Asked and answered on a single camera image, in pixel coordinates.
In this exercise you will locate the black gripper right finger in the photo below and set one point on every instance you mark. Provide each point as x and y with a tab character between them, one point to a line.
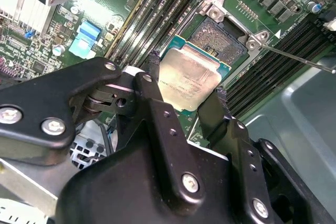
241	155

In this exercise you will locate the silver CPU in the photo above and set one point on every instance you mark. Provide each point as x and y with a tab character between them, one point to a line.
189	77

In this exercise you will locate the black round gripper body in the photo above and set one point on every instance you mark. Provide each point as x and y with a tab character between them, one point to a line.
118	195

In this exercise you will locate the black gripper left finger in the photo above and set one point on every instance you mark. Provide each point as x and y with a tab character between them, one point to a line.
168	140

